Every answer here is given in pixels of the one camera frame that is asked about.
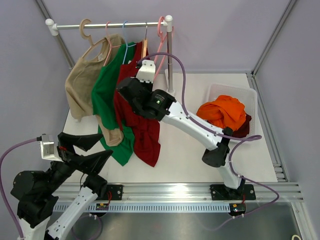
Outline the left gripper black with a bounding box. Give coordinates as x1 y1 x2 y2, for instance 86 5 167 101
43 132 113 194

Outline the wooden hanger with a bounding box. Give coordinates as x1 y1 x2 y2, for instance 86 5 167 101
141 22 148 58

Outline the orange t shirt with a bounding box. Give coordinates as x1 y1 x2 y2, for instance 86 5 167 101
196 95 246 131

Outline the wide pink hanger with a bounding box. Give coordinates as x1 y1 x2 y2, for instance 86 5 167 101
154 15 174 79

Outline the maroon t shirt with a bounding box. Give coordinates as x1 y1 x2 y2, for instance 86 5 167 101
232 114 252 138

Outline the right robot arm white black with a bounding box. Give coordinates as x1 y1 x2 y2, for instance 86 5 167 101
116 77 245 199

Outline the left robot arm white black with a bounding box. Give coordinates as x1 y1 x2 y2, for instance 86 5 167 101
10 132 113 240

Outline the red t shirt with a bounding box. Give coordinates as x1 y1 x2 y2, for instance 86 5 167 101
113 42 161 167

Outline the green t shirt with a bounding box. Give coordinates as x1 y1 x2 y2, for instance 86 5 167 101
91 42 135 166

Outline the beige t shirt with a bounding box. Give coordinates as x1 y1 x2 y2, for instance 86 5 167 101
64 33 128 148

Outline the thin pink hanger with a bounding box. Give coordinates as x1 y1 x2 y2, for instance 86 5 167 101
103 21 114 66

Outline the blue hanger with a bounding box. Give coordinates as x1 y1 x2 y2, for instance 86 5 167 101
122 20 129 65

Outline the beige plastic hanger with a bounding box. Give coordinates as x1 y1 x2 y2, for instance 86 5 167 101
79 18 109 66

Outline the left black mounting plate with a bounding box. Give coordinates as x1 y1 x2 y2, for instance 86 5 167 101
96 184 124 201

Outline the black mounting plate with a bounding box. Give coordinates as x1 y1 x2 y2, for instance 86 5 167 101
209 184 257 201
96 184 124 201

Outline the metal clothes rack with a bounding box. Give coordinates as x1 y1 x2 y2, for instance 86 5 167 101
45 18 175 94

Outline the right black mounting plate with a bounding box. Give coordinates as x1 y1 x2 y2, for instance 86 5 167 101
209 184 257 201

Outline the white plastic basket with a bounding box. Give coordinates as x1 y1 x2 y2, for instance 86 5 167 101
201 83 259 138

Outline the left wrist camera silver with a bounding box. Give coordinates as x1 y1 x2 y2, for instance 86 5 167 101
39 134 62 162

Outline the white slotted cable duct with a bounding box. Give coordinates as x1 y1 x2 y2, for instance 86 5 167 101
52 202 231 213

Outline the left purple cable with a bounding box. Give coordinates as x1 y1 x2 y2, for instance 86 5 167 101
0 137 105 240

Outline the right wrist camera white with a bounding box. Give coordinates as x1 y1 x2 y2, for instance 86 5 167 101
135 59 156 84

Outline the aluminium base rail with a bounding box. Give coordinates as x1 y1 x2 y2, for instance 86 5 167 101
53 182 304 203

